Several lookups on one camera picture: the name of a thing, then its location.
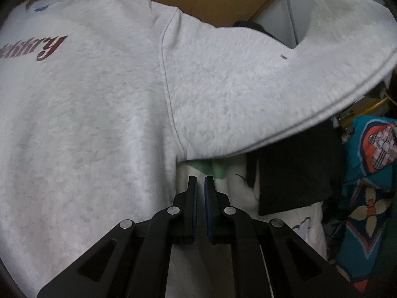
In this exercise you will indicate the teal patterned blanket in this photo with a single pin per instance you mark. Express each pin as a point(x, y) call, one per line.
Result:
point(359, 192)

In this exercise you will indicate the black garment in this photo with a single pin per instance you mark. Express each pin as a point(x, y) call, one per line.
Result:
point(294, 173)

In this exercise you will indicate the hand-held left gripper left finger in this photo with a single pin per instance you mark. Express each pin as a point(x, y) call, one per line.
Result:
point(195, 211)

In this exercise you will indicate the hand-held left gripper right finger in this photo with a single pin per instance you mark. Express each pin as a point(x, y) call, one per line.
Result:
point(207, 211)

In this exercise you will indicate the light grey sweatshirt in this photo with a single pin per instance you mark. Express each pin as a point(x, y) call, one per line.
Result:
point(93, 115)

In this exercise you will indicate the cream bear print blanket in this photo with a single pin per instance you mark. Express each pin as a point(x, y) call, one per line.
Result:
point(238, 198)

